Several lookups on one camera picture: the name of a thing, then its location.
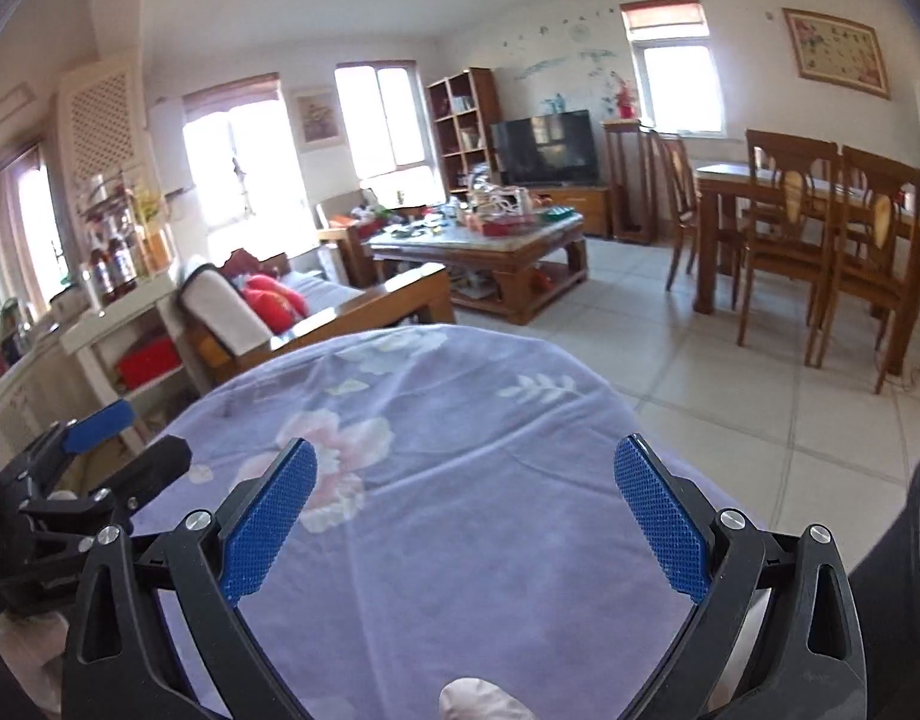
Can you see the wooden armchair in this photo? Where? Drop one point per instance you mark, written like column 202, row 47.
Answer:
column 332, row 210

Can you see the white lattice cabinet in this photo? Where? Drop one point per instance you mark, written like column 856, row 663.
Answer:
column 103, row 120

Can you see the wooden sofa with white cushions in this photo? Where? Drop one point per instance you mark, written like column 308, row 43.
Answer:
column 220, row 307

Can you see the wine glass rack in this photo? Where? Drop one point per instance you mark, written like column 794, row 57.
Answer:
column 105, row 206

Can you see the wooden dining chair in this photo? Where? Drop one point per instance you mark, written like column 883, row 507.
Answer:
column 790, row 240
column 865, row 270
column 673, row 165

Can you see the small framed wall picture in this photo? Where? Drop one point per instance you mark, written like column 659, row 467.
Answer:
column 317, row 118

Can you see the pile of household clutter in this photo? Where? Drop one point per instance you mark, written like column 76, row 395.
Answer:
column 497, row 217

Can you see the white shelf unit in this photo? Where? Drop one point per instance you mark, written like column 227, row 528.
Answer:
column 92, row 330

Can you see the white side cabinet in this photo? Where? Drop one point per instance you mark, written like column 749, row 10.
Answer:
column 24, row 405

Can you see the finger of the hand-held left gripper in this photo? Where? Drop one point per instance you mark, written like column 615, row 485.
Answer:
column 152, row 465
column 99, row 426

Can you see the person's right hand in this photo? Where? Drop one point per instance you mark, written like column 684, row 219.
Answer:
column 482, row 701

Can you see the double pane window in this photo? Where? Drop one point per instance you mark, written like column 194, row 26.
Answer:
column 377, row 127

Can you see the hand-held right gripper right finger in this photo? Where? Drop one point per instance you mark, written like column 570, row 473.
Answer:
column 662, row 525

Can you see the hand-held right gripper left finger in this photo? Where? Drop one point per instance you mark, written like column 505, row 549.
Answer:
column 268, row 521

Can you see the wooden television stand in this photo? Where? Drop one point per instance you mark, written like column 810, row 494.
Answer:
column 580, row 206

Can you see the purple floral tablecloth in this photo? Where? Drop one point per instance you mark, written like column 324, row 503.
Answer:
column 467, row 502

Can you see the dark glass bottle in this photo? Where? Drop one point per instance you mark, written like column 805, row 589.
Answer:
column 102, row 270
column 122, row 262

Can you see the black television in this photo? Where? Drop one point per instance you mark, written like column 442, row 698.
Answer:
column 542, row 150

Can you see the wooden dining table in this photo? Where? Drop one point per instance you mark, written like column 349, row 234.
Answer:
column 730, row 180

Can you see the ceiling vent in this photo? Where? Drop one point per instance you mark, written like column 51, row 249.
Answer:
column 9, row 103

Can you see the red flower vase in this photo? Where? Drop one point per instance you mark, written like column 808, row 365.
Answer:
column 626, row 101

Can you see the red cushion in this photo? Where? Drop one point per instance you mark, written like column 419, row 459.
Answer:
column 280, row 311
column 263, row 283

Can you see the wooden bookshelf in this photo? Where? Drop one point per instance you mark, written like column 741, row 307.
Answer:
column 445, row 135

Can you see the tall wooden stand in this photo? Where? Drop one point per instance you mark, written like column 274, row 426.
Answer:
column 628, row 131

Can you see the black round bin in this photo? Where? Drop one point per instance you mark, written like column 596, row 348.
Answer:
column 910, row 540

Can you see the wooden coffee table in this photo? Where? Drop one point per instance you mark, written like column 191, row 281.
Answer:
column 505, row 255

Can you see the large balcony window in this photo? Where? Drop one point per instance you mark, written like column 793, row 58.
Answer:
column 235, row 180

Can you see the yellow flowers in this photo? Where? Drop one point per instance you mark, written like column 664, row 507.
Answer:
column 146, row 206

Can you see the small window with blind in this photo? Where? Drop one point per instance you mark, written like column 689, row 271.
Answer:
column 677, row 90

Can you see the curtained side window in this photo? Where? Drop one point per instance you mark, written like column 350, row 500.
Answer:
column 24, row 240

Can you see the large framed floral picture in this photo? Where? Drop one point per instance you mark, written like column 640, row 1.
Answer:
column 835, row 52

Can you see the red box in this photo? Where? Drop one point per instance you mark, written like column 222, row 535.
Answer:
column 148, row 364

